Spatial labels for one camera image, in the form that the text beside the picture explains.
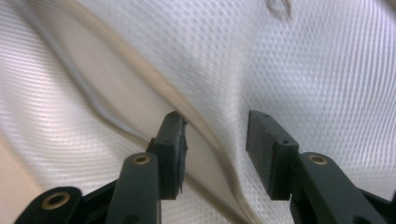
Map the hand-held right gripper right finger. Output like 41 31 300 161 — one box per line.
245 109 389 224

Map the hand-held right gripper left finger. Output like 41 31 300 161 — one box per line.
105 110 189 224

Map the white mesh laundry bag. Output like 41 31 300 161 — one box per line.
0 0 396 224

